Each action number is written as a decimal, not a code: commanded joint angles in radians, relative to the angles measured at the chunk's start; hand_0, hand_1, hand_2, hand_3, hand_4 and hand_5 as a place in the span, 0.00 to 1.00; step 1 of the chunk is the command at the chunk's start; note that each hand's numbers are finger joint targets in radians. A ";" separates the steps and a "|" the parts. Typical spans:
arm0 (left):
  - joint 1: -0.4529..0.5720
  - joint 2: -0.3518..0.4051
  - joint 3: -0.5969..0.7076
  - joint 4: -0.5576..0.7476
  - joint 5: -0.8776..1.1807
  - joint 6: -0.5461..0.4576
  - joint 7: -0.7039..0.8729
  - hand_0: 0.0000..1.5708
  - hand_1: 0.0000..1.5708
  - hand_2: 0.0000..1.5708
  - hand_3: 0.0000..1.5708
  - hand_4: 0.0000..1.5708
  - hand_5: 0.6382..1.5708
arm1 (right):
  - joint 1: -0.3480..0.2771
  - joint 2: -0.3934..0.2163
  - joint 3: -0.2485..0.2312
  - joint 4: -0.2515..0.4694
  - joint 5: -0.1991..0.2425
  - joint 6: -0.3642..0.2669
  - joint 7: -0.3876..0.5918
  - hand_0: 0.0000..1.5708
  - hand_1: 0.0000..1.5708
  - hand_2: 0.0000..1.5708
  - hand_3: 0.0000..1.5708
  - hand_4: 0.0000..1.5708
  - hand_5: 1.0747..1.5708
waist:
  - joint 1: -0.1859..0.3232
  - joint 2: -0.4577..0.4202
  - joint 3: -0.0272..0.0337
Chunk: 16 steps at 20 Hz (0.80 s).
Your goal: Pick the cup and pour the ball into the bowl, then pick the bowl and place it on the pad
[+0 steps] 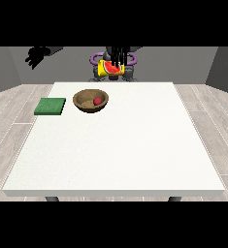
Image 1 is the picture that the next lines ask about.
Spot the small red ball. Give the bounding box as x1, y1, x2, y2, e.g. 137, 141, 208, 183
92, 96, 104, 106

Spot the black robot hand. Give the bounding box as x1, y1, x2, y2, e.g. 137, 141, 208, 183
105, 46, 131, 68
24, 46, 52, 71

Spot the yellow cup with melon print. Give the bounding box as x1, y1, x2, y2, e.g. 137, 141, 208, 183
97, 59, 126, 78

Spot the brown wooden bowl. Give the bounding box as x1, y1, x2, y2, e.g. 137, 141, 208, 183
72, 89, 110, 114

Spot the green square pad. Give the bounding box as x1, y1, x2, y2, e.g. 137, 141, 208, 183
33, 97, 67, 116

